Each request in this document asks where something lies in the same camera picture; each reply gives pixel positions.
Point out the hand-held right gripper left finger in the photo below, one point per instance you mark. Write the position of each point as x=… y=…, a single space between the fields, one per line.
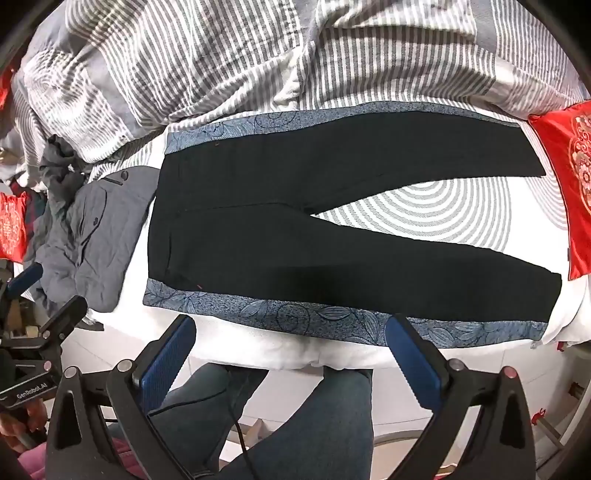
x=168 y=360

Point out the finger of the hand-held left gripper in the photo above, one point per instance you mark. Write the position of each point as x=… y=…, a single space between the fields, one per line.
x=25 y=278
x=64 y=318

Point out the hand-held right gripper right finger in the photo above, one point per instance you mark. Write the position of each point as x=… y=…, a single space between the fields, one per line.
x=413 y=364

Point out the blue patterned cloth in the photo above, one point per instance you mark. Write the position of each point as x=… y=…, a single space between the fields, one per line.
x=323 y=323

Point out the black pants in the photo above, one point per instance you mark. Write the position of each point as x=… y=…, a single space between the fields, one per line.
x=277 y=221

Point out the person's left hand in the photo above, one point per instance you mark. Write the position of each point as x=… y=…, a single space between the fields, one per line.
x=16 y=431

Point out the person's left leg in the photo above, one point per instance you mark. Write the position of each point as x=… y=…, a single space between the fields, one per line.
x=203 y=392

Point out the person's leg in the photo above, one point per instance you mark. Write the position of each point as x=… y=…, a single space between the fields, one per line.
x=203 y=392
x=323 y=424

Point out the small red embroidered cushion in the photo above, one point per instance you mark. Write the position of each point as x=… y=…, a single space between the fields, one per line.
x=11 y=226

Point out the grey buttoned pants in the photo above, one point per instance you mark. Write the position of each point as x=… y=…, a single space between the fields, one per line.
x=92 y=240

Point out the pink garment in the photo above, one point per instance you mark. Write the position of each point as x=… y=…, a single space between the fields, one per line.
x=30 y=464

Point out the person's right leg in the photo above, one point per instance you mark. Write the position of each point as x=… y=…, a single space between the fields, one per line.
x=323 y=424

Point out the dark grey garment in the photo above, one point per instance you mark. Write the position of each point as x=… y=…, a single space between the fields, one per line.
x=60 y=166

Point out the red cloth item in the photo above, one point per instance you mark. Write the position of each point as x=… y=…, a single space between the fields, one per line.
x=3 y=90

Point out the large red embroidered cushion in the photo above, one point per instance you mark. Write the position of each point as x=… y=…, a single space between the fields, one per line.
x=572 y=184

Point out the white grey striped garment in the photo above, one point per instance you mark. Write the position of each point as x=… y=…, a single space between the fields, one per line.
x=231 y=60

